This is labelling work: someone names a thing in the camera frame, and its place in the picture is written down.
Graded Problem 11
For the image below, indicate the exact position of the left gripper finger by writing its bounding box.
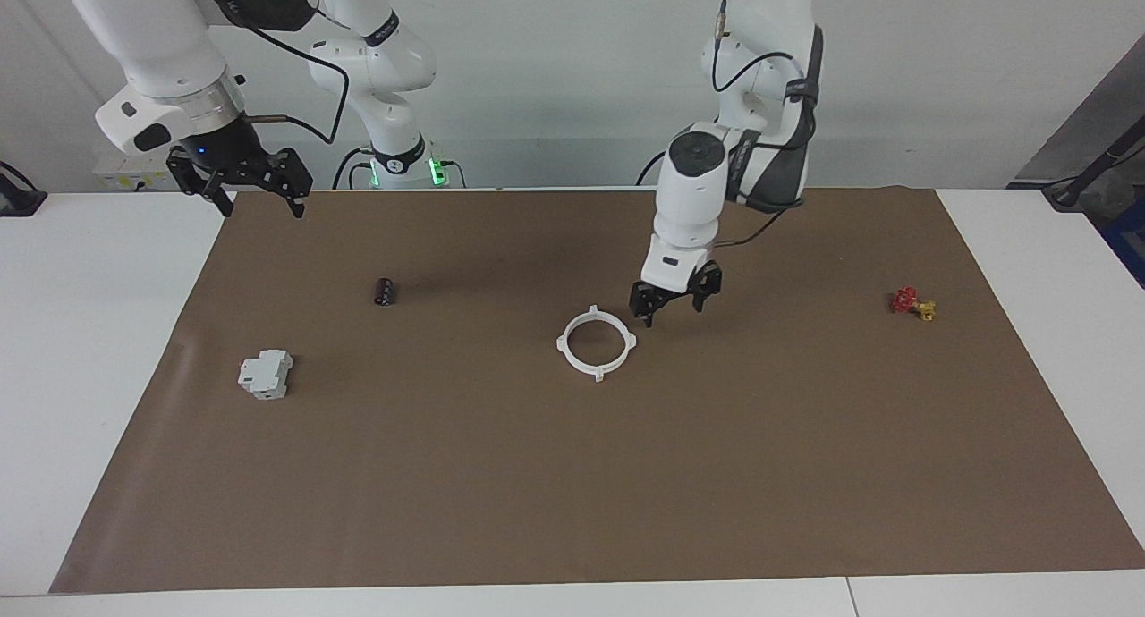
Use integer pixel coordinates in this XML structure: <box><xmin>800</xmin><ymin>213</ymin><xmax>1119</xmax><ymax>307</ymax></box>
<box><xmin>629</xmin><ymin>282</ymin><xmax>667</xmax><ymax>329</ymax></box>
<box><xmin>693</xmin><ymin>261</ymin><xmax>724</xmax><ymax>315</ymax></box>

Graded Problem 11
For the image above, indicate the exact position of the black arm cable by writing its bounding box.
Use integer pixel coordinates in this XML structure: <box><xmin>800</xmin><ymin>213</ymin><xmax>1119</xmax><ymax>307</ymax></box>
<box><xmin>637</xmin><ymin>0</ymin><xmax>819</xmax><ymax>247</ymax></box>
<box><xmin>206</xmin><ymin>0</ymin><xmax>352</xmax><ymax>146</ymax></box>

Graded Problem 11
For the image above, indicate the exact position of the black stand base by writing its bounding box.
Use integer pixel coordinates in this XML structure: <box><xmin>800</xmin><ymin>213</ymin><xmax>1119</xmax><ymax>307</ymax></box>
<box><xmin>0</xmin><ymin>161</ymin><xmax>47</xmax><ymax>217</ymax></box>

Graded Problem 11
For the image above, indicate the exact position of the white half-ring pipe clamp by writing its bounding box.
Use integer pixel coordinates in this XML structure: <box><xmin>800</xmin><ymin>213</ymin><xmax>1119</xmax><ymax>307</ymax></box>
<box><xmin>593</xmin><ymin>304</ymin><xmax>638</xmax><ymax>382</ymax></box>
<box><xmin>556</xmin><ymin>304</ymin><xmax>602</xmax><ymax>382</ymax></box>

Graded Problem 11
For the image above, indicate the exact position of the white circuit breaker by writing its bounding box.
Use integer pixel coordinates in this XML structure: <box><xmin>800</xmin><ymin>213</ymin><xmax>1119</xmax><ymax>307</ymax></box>
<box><xmin>237</xmin><ymin>349</ymin><xmax>294</xmax><ymax>401</ymax></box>

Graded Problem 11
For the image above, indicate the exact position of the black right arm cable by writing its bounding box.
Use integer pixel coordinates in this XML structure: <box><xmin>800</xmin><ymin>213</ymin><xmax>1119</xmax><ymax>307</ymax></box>
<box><xmin>206</xmin><ymin>0</ymin><xmax>352</xmax><ymax>146</ymax></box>

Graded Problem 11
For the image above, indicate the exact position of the black tripod leg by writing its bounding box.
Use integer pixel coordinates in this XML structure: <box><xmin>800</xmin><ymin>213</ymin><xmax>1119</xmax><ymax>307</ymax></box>
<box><xmin>1042</xmin><ymin>139</ymin><xmax>1145</xmax><ymax>208</ymax></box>

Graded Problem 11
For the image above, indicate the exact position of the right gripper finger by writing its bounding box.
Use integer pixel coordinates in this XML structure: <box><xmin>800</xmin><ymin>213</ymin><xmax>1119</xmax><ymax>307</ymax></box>
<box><xmin>270</xmin><ymin>148</ymin><xmax>314</xmax><ymax>219</ymax></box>
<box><xmin>168</xmin><ymin>155</ymin><xmax>236</xmax><ymax>218</ymax></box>

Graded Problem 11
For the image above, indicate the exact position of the white box behind table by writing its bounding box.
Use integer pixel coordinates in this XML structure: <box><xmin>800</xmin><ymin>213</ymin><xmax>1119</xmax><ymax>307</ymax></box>
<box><xmin>94</xmin><ymin>148</ymin><xmax>180</xmax><ymax>191</ymax></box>

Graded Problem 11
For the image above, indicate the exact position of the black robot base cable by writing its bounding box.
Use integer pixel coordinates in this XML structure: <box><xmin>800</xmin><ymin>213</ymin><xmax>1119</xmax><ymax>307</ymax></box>
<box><xmin>331</xmin><ymin>146</ymin><xmax>372</xmax><ymax>190</ymax></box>

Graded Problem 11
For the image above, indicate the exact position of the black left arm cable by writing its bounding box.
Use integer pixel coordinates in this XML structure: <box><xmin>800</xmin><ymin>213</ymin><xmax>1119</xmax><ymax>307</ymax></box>
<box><xmin>637</xmin><ymin>0</ymin><xmax>819</xmax><ymax>247</ymax></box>

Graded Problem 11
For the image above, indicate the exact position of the red-handled brass valve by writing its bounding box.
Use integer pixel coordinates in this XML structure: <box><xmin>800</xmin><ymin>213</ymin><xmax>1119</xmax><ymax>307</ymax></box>
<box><xmin>890</xmin><ymin>286</ymin><xmax>937</xmax><ymax>322</ymax></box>

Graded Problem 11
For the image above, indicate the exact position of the brown table mat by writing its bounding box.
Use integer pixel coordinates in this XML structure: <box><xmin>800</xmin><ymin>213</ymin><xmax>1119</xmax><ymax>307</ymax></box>
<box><xmin>49</xmin><ymin>186</ymin><xmax>1145</xmax><ymax>596</ymax></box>

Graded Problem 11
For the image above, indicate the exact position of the blue crate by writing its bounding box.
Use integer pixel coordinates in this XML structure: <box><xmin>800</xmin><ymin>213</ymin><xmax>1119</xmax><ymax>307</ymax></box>
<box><xmin>1105</xmin><ymin>201</ymin><xmax>1145</xmax><ymax>287</ymax></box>

